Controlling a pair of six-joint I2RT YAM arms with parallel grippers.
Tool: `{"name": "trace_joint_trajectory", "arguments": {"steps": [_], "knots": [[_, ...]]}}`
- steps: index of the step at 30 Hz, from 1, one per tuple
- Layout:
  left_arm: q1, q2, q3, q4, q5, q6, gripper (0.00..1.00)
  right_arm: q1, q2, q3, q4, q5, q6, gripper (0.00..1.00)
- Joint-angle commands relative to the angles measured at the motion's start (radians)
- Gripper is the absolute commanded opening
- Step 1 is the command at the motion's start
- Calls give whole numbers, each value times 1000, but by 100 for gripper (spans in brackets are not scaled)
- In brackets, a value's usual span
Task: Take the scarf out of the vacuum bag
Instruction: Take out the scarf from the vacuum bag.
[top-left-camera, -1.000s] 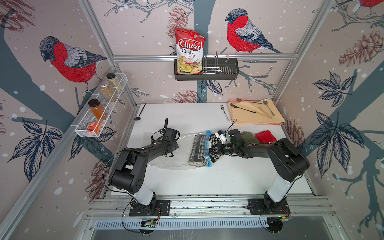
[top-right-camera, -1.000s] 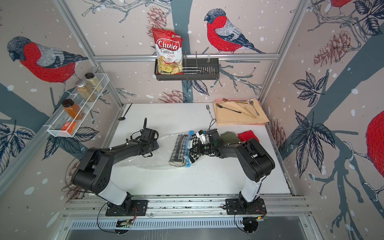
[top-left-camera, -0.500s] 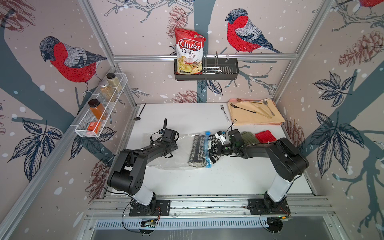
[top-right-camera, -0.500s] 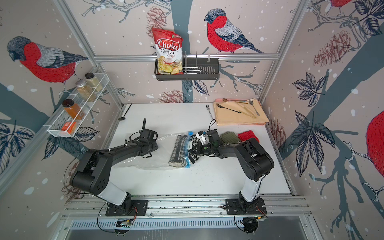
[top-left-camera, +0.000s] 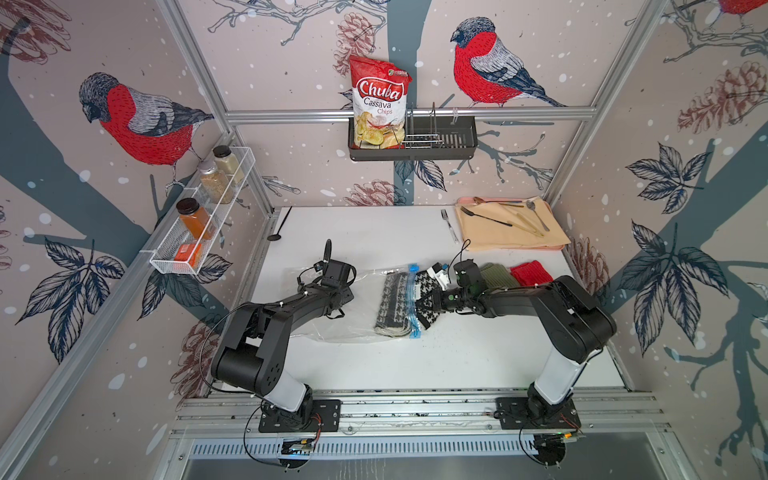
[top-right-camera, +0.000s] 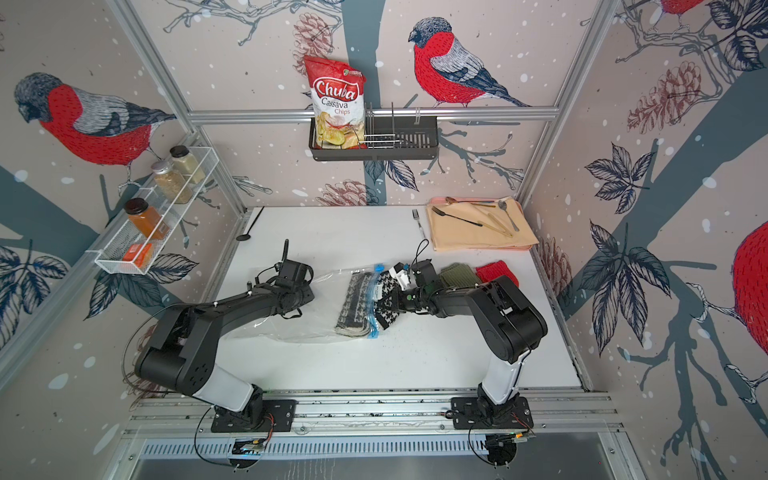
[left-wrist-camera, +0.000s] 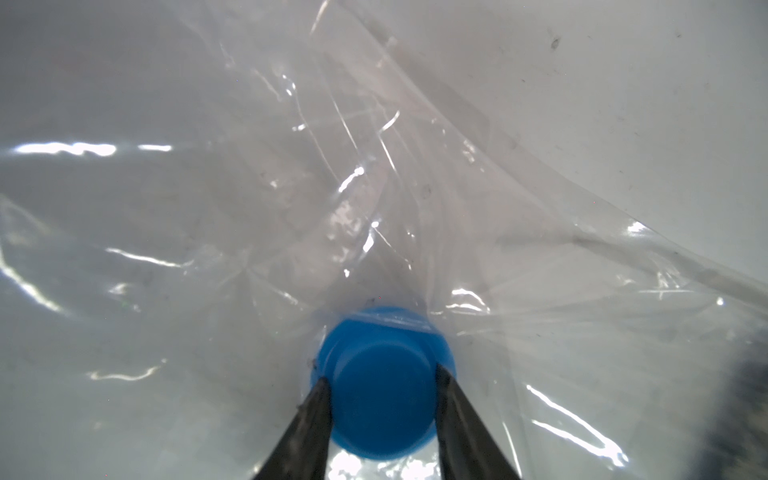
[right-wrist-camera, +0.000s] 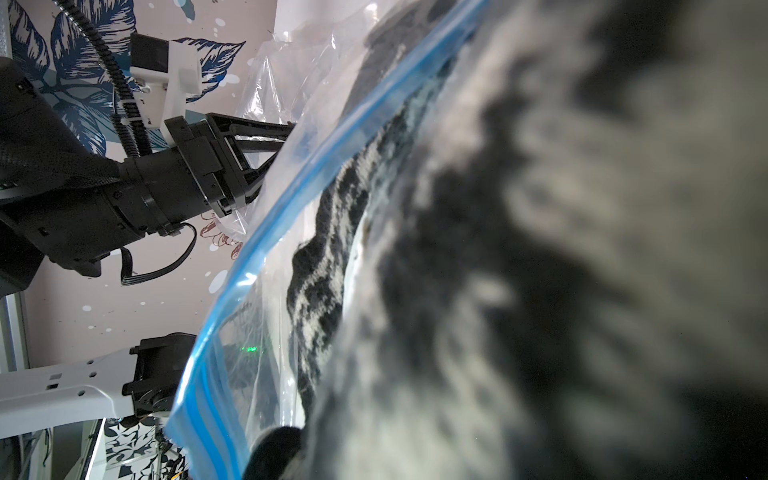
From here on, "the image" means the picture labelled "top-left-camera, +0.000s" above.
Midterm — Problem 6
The red Chuba cassava chips bag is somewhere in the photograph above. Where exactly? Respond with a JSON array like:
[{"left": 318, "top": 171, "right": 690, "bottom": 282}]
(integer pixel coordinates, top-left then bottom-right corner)
[{"left": 349, "top": 56, "right": 412, "bottom": 150}]

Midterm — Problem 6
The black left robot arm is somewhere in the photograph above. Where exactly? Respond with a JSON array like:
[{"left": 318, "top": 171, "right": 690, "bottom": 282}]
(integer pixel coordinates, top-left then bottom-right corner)
[{"left": 210, "top": 259, "right": 357, "bottom": 430}]

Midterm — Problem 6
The green knitted cloth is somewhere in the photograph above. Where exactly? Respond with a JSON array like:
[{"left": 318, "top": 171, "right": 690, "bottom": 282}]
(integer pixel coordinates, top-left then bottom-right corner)
[{"left": 480, "top": 263, "right": 520, "bottom": 289}]

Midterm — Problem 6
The pink tray under placemat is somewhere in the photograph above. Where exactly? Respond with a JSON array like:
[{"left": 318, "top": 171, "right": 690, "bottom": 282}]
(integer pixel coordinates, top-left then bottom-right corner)
[{"left": 457, "top": 197, "right": 517, "bottom": 205}]

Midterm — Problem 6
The tan spice jar middle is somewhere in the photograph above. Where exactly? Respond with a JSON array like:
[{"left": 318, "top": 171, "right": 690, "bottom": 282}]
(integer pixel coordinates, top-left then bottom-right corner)
[{"left": 198, "top": 160, "right": 236, "bottom": 204}]

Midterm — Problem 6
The orange spice jar black lid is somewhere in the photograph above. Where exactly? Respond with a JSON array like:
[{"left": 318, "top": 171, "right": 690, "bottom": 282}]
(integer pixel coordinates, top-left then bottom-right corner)
[{"left": 176, "top": 197, "right": 215, "bottom": 240}]

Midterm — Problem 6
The black ladle at table edge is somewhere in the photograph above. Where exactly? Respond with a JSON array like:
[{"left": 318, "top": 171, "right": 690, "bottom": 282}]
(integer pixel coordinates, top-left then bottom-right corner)
[{"left": 267, "top": 207, "right": 293, "bottom": 242}]

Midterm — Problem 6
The houndstooth black white scarf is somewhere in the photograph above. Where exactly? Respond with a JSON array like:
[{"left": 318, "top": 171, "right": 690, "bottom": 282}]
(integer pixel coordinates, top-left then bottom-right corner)
[{"left": 374, "top": 271, "right": 441, "bottom": 338}]

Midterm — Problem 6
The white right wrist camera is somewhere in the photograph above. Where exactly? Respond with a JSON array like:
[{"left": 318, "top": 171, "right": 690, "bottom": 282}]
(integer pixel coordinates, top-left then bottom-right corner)
[{"left": 427, "top": 262, "right": 451, "bottom": 291}]

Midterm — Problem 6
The clear acrylic wall shelf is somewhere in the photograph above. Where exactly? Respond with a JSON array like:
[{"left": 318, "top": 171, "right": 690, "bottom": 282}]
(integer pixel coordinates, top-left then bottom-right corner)
[{"left": 150, "top": 145, "right": 255, "bottom": 278}]

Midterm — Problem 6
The small orange box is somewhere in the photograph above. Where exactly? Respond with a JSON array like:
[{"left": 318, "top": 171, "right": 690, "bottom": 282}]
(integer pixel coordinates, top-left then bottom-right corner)
[{"left": 173, "top": 242, "right": 204, "bottom": 269}]

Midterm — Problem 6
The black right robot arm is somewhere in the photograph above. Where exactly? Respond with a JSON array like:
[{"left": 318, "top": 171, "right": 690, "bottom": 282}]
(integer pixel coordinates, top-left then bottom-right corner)
[{"left": 427, "top": 260, "right": 617, "bottom": 430}]

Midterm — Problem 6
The copper spoon on placemat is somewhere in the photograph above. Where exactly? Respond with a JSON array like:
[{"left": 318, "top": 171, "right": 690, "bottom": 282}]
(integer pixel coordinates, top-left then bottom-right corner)
[{"left": 472, "top": 196, "right": 526, "bottom": 208}]

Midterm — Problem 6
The gold utensil on placemat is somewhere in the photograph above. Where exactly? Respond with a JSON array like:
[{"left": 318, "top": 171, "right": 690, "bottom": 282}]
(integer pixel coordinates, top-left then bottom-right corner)
[{"left": 515, "top": 212, "right": 544, "bottom": 237}]

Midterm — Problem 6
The black wall basket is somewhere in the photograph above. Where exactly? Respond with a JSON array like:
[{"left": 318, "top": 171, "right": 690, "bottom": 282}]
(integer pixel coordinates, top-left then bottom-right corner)
[{"left": 348, "top": 116, "right": 478, "bottom": 162}]

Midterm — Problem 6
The beige placemat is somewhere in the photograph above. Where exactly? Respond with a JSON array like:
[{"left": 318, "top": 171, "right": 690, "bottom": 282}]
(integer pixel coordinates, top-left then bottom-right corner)
[{"left": 455, "top": 197, "right": 571, "bottom": 251}]

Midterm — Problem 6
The yellow spice jar black lid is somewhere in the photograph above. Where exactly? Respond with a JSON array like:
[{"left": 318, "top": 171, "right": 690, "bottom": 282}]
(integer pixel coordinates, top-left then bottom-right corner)
[{"left": 212, "top": 145, "right": 245, "bottom": 185}]

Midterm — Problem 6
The red knitted cloth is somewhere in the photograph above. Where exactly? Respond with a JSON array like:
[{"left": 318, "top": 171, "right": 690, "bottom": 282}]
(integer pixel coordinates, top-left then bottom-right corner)
[{"left": 509, "top": 261, "right": 553, "bottom": 287}]

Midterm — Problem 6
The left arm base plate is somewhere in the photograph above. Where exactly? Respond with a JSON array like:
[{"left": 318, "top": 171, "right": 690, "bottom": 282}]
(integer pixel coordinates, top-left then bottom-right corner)
[{"left": 258, "top": 399, "right": 342, "bottom": 433}]

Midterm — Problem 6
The silver spoon on placemat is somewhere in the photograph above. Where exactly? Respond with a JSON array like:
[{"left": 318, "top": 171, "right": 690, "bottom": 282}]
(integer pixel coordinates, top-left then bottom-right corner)
[{"left": 525, "top": 200, "right": 550, "bottom": 232}]

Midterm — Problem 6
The silver fork on table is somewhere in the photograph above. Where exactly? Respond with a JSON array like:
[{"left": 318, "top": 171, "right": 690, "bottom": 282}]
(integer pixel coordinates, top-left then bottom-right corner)
[{"left": 440, "top": 209, "right": 459, "bottom": 244}]

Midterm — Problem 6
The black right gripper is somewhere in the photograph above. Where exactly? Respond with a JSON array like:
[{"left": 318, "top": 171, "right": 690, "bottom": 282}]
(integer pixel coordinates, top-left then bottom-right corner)
[{"left": 413, "top": 289, "right": 471, "bottom": 314}]

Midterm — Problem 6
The clear vacuum bag blue zipper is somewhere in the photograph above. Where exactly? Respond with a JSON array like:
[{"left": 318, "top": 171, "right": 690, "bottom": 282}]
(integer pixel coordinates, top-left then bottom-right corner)
[{"left": 292, "top": 264, "right": 425, "bottom": 343}]

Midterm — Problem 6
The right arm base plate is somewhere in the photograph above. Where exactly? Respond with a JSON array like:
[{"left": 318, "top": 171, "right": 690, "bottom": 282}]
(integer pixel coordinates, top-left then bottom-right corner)
[{"left": 494, "top": 396, "right": 581, "bottom": 431}]

